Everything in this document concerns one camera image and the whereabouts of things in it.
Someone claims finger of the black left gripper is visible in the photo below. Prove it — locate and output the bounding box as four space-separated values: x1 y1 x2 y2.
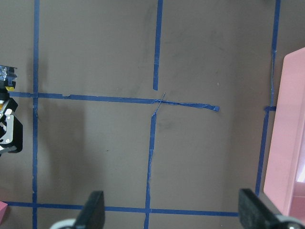
73 191 105 229

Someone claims button right gripper black left finger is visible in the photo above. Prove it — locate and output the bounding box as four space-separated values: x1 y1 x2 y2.
0 98 23 155

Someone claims yellow push button black base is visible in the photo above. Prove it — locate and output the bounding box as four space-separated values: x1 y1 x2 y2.
0 65 17 101

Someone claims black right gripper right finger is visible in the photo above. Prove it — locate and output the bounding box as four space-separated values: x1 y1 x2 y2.
238 188 281 229

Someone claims pink plastic tray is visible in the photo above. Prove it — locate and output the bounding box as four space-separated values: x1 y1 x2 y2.
264 48 305 222

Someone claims pink foam cube centre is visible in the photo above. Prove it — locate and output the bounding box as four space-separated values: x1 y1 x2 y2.
0 201 8 223

